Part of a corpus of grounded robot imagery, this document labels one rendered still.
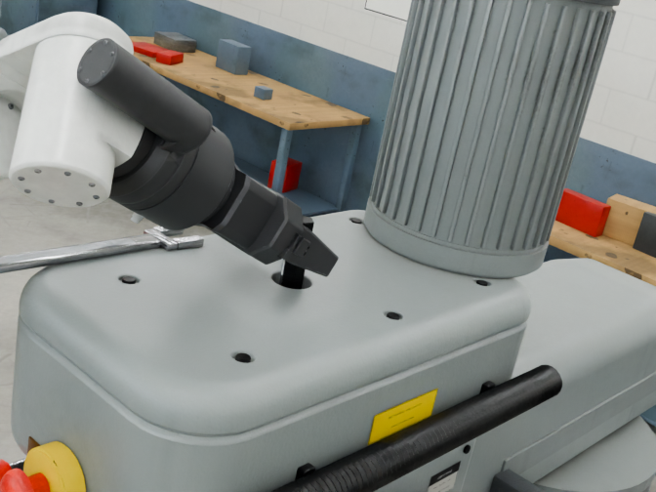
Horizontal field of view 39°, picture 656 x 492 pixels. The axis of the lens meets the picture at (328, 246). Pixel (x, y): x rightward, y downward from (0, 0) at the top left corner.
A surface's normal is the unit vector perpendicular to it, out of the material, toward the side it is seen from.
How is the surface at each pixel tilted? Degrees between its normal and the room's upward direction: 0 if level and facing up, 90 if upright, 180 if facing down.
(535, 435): 90
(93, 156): 56
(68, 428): 90
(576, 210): 90
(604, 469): 0
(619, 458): 0
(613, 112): 90
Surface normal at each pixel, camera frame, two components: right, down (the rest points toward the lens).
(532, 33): 0.07, 0.37
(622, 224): -0.56, 0.20
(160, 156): 0.13, -0.03
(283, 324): 0.18, -0.92
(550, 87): 0.36, 0.40
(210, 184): 0.71, 0.31
